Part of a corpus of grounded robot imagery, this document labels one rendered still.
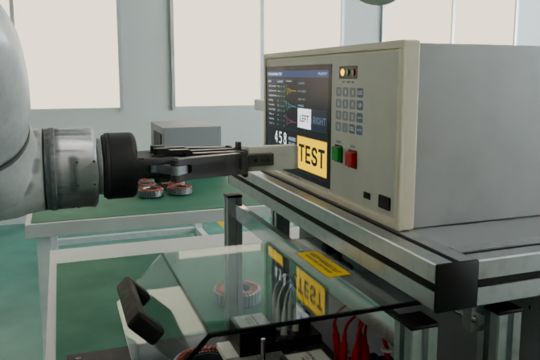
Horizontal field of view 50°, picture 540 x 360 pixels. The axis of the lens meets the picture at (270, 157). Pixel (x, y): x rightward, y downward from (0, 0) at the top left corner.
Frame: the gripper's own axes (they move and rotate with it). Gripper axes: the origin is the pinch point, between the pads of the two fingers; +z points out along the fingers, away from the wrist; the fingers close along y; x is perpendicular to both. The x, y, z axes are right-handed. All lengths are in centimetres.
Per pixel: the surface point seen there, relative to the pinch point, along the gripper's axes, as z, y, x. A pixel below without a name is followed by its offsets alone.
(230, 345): 0.6, -21.7, -35.2
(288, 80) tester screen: 9.5, -17.8, 9.2
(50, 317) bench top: -29, -65, -44
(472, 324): 13.8, 21.8, -14.7
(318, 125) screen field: 9.6, -6.5, 3.1
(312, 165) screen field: 9.5, -8.5, -2.8
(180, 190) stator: 24, -184, -42
